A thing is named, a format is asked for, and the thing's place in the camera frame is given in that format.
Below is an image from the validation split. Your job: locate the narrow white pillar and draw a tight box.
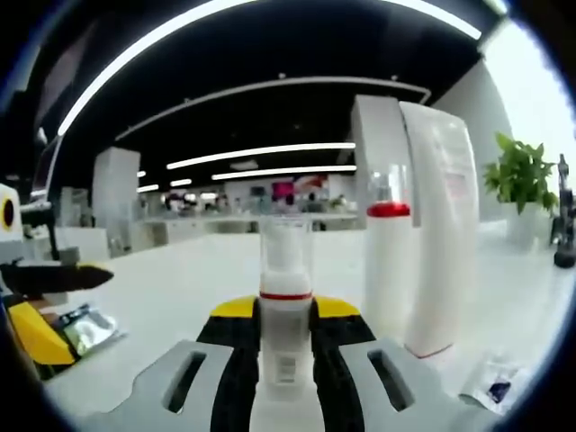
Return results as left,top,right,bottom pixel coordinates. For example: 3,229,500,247
91,147,141,231

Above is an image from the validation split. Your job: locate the large bright window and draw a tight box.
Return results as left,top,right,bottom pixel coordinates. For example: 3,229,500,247
479,20,576,199

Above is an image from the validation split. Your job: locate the small white skincare sachet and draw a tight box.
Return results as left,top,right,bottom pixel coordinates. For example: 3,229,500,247
457,354,533,416

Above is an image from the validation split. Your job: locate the green potted plant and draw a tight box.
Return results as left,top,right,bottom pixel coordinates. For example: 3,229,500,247
482,131,560,215

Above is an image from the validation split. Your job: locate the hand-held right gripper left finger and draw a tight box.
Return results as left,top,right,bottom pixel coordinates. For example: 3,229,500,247
87,294,263,432

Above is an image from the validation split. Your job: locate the white red-collared skincare bottle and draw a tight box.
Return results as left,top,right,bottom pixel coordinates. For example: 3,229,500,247
363,162,414,346

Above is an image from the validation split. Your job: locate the white skincare tube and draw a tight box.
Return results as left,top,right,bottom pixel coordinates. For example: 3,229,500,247
397,100,479,360

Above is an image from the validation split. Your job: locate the black stand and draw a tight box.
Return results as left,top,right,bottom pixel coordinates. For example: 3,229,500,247
551,152,576,270

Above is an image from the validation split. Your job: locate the small clear-capped skincare bottle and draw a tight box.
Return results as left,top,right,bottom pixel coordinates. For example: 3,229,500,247
257,214,315,432

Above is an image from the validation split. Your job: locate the white plant pot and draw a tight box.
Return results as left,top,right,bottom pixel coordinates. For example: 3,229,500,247
505,201,542,249

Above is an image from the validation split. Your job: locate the long ceiling light strip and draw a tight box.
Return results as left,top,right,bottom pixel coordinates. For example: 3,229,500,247
57,0,483,137

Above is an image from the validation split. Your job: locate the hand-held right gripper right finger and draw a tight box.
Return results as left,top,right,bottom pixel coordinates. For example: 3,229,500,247
309,295,497,432

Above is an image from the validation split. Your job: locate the grey ceiling rail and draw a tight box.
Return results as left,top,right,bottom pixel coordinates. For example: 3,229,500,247
114,75,432,143

